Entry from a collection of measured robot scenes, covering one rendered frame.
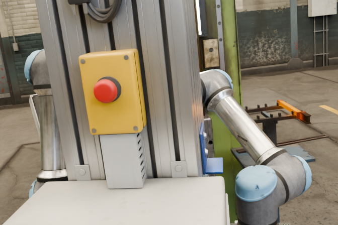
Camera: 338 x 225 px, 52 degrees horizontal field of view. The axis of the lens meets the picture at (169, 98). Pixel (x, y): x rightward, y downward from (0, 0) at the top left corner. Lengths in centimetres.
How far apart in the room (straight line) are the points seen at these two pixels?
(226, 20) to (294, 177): 131
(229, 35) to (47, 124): 139
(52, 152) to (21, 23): 711
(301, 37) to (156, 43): 834
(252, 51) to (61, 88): 788
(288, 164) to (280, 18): 760
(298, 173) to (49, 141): 77
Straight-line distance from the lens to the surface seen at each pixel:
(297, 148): 223
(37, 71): 116
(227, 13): 222
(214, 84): 125
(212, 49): 218
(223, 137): 233
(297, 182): 113
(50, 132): 116
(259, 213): 105
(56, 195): 65
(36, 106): 189
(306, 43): 894
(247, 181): 103
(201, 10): 214
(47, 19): 64
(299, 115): 196
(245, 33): 834
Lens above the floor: 151
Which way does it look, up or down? 13 degrees down
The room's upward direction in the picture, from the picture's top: 6 degrees counter-clockwise
